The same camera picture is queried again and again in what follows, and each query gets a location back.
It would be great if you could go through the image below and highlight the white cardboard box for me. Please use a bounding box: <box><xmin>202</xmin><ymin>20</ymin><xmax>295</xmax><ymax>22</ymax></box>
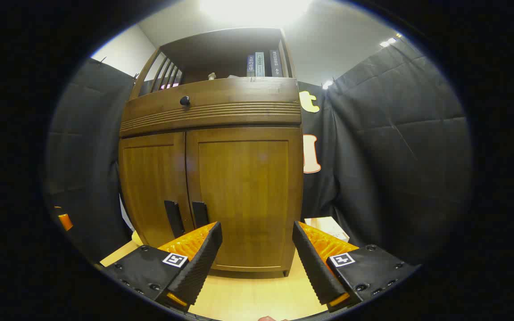
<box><xmin>304</xmin><ymin>217</ymin><xmax>350</xmax><ymax>243</ymax></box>

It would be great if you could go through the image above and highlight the large ceiling light panel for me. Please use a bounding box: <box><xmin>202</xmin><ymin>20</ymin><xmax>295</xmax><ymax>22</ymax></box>
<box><xmin>199</xmin><ymin>0</ymin><xmax>313</xmax><ymax>25</ymax></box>

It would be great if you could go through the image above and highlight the black door handle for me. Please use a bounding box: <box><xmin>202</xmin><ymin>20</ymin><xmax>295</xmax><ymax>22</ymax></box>
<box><xmin>164</xmin><ymin>200</ymin><xmax>185</xmax><ymax>239</ymax></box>
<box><xmin>192</xmin><ymin>201</ymin><xmax>210</xmax><ymax>229</ymax></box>

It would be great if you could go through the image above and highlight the black right door handle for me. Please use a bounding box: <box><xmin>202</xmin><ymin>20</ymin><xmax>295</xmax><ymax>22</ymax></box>
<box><xmin>192</xmin><ymin>201</ymin><xmax>210</xmax><ymax>229</ymax></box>

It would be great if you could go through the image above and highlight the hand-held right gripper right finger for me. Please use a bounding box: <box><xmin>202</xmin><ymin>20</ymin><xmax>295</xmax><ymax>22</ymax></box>
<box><xmin>292</xmin><ymin>221</ymin><xmax>420</xmax><ymax>313</ymax></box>

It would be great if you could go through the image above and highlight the black left door handle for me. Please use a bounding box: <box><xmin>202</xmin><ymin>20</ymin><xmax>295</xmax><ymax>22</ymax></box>
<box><xmin>164</xmin><ymin>200</ymin><xmax>185</xmax><ymax>239</ymax></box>

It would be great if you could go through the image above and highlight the black backdrop cloth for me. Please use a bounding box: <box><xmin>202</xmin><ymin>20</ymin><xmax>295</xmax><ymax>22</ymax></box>
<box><xmin>45</xmin><ymin>38</ymin><xmax>474</xmax><ymax>268</ymax></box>

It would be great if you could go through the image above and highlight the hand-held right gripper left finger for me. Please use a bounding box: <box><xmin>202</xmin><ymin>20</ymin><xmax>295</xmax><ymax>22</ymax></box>
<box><xmin>100</xmin><ymin>222</ymin><xmax>223</xmax><ymax>313</ymax></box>

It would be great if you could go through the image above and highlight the wooden cabinet door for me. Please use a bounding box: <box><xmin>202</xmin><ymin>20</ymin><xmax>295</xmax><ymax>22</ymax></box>
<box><xmin>186</xmin><ymin>127</ymin><xmax>304</xmax><ymax>272</ymax></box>
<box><xmin>119</xmin><ymin>132</ymin><xmax>195</xmax><ymax>249</ymax></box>

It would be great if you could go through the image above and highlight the wooden double-door shoe cabinet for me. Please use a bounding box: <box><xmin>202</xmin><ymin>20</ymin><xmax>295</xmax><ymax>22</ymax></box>
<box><xmin>118</xmin><ymin>28</ymin><xmax>304</xmax><ymax>279</ymax></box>

